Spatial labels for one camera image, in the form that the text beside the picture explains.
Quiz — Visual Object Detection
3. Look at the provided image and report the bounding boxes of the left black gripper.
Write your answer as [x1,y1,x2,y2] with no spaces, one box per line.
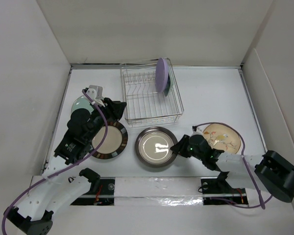
[85,97,126,142]

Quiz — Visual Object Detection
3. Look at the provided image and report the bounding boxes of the brown rimmed deep plate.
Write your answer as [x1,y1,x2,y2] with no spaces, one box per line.
[134,126,177,172]

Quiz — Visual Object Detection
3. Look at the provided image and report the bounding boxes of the beige bird pattern plate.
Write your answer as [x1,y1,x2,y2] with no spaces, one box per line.
[203,123,242,154]

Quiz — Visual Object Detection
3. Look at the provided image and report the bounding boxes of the rectangular light green plate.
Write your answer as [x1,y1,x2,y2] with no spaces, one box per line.
[163,75,174,97]

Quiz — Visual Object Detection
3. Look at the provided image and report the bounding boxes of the purple round plate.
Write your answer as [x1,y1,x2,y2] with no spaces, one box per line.
[155,58,169,93]

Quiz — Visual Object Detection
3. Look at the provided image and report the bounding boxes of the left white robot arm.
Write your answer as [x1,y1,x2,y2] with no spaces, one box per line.
[1,98,127,235]

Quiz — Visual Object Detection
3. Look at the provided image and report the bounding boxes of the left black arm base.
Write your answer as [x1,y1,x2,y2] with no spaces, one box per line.
[71,178,115,206]

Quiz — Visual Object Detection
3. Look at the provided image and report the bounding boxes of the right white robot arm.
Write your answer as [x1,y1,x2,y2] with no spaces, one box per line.
[170,133,294,203]

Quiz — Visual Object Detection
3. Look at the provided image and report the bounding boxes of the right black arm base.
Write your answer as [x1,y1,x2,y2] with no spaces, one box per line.
[198,177,248,206]

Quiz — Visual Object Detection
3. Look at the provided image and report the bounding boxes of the striped rim beige plate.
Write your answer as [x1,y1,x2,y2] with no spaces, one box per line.
[92,122,128,160]

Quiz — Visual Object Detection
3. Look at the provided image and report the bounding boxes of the round light green plate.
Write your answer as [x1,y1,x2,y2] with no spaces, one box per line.
[71,95,93,113]

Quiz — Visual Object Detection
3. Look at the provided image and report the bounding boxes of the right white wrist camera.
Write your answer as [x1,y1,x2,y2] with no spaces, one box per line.
[192,125,203,136]

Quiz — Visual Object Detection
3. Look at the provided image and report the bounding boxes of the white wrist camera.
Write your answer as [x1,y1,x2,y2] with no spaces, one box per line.
[192,125,203,136]
[82,85,104,106]

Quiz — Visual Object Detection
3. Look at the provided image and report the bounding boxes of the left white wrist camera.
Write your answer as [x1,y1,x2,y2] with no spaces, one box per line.
[82,85,104,106]

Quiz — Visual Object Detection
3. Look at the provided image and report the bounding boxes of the metal wire dish rack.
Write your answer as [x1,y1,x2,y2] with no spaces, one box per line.
[120,58,184,126]

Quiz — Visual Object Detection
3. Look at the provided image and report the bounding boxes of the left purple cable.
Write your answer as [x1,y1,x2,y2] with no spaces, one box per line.
[1,88,108,235]

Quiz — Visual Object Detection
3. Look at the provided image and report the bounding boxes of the purple cable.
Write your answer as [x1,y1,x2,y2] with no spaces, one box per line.
[192,122,274,210]
[1,88,108,235]

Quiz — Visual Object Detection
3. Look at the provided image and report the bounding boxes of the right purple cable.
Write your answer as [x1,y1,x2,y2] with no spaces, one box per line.
[192,122,274,210]

